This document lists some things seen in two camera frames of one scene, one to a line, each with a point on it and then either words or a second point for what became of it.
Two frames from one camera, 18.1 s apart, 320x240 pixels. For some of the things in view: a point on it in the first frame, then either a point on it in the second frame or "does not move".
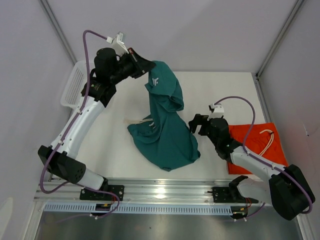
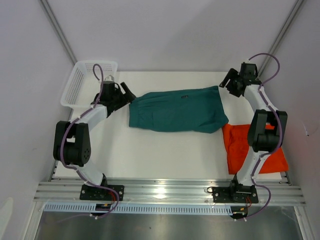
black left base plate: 88,194 does not move
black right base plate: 224,195 does not move
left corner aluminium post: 45,3 does not move
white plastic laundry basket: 74,91 does not move
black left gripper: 141,65 to 127,97
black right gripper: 199,120 to 231,74
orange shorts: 263,139 does not move
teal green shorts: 167,135 to 197,110
